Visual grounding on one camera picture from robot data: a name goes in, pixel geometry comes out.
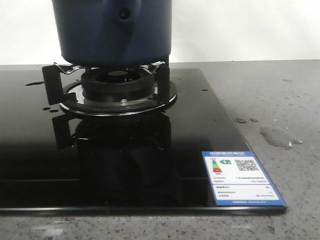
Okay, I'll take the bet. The dark blue cooking pot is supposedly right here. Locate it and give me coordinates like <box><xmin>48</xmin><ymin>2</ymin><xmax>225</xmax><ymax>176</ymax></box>
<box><xmin>52</xmin><ymin>0</ymin><xmax>173</xmax><ymax>67</ymax></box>

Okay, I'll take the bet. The black right pot support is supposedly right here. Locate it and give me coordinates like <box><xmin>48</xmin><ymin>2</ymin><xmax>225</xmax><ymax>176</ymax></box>
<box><xmin>42</xmin><ymin>61</ymin><xmax>170</xmax><ymax>105</ymax></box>

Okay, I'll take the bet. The right gas burner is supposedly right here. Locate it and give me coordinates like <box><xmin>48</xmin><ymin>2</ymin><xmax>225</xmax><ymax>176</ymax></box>
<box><xmin>60</xmin><ymin>67</ymin><xmax>178</xmax><ymax>116</ymax></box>

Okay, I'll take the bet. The black glass gas stove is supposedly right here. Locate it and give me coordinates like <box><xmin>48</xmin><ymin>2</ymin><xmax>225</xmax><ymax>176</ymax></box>
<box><xmin>0</xmin><ymin>69</ymin><xmax>287</xmax><ymax>215</ymax></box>

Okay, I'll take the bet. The blue energy label sticker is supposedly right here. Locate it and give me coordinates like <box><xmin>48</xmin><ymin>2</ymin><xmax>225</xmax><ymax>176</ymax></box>
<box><xmin>202</xmin><ymin>151</ymin><xmax>286</xmax><ymax>207</ymax></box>

